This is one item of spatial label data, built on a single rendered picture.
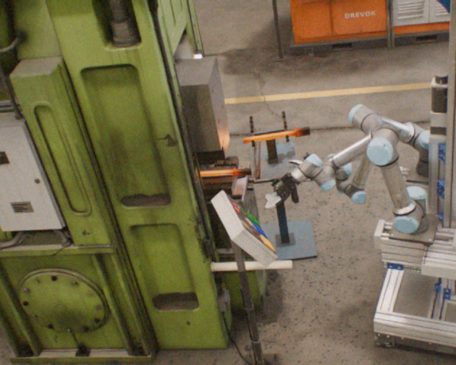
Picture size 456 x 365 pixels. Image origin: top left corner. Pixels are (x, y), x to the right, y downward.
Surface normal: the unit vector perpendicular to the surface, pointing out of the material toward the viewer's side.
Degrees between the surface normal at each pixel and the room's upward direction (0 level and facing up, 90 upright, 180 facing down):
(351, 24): 90
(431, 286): 0
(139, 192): 89
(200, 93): 90
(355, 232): 0
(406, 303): 0
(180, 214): 90
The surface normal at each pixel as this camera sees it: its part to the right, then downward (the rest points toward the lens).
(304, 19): -0.12, 0.61
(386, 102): -0.16, -0.80
